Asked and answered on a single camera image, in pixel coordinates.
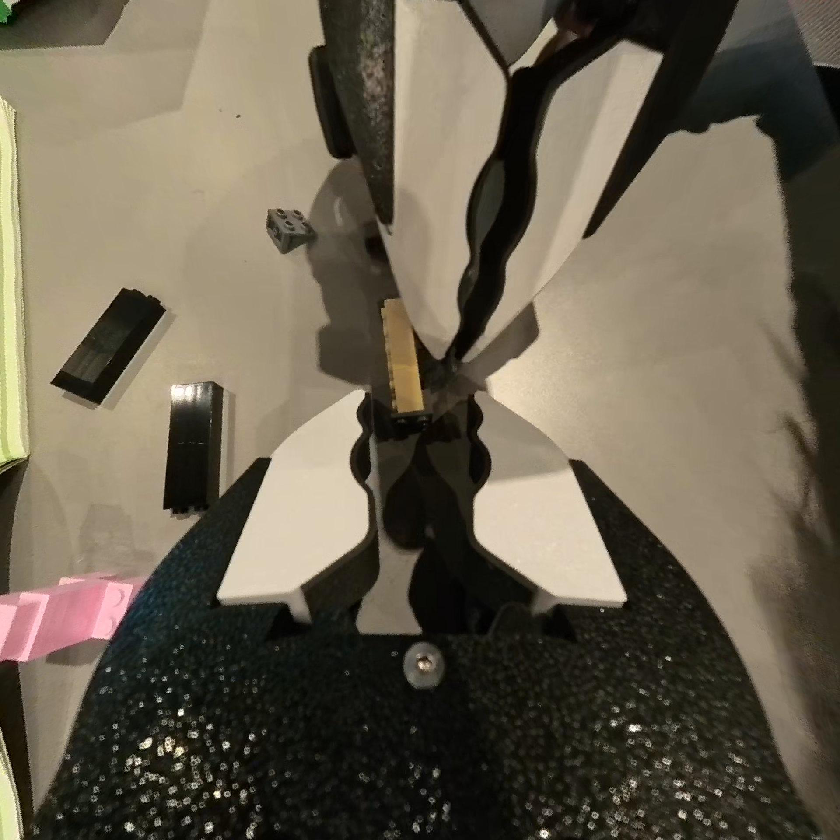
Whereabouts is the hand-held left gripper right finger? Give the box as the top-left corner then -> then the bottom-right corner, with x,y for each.
410,386 -> 629,618

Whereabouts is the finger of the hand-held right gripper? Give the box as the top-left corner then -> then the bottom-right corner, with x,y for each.
392,0 -> 557,357
458,38 -> 670,364

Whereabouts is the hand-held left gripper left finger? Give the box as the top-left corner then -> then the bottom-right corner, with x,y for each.
216,388 -> 383,622

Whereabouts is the dark grey small toy brick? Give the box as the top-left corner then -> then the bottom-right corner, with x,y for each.
265,206 -> 318,256

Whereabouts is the tan toy brick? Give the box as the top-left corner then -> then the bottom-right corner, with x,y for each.
380,298 -> 435,418

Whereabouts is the grey desk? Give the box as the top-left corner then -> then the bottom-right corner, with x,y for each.
0,0 -> 840,736

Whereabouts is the black long toy brick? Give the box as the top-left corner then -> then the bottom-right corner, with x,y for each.
52,286 -> 167,406
162,378 -> 224,513

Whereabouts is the pink toy brick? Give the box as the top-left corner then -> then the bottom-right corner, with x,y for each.
0,570 -> 153,665

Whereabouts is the instruction booklet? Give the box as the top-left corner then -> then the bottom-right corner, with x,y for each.
0,94 -> 33,471

